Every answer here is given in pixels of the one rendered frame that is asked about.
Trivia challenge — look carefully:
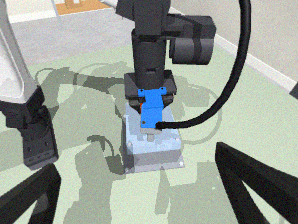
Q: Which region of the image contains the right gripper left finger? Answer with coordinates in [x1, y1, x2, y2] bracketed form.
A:
[0, 163, 61, 224]

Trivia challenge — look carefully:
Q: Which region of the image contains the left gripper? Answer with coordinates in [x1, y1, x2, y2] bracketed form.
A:
[124, 62, 177, 128]

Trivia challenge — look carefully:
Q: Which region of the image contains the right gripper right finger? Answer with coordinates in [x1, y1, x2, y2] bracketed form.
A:
[215, 142, 298, 224]

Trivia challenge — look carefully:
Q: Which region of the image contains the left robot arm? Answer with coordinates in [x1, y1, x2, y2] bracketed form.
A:
[0, 0, 217, 167]

